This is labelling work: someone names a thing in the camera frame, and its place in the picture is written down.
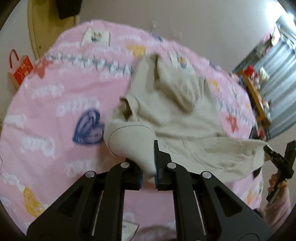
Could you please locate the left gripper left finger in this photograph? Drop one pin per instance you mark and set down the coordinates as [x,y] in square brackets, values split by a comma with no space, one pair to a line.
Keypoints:
[91,209]

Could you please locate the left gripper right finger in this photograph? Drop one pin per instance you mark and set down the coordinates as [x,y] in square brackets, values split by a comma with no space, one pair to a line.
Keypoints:
[205,209]

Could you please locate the beige hooded sweatshirt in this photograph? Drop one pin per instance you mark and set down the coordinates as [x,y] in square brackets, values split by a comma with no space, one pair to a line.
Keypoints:
[177,111]

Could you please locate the wooden table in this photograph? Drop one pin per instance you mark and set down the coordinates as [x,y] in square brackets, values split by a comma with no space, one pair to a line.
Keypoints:
[261,115]

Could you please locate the pink patterned bed blanket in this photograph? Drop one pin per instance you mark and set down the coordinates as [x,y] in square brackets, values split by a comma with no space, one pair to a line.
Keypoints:
[52,133]

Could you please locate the grey window curtain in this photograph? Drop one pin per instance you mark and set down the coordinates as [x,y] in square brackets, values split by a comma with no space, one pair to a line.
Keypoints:
[278,61]

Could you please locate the red paper gift bag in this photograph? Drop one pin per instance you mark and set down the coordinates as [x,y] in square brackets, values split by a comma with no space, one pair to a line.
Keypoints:
[20,68]

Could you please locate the wooden door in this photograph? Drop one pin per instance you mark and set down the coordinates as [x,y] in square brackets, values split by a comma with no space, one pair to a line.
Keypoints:
[45,26]

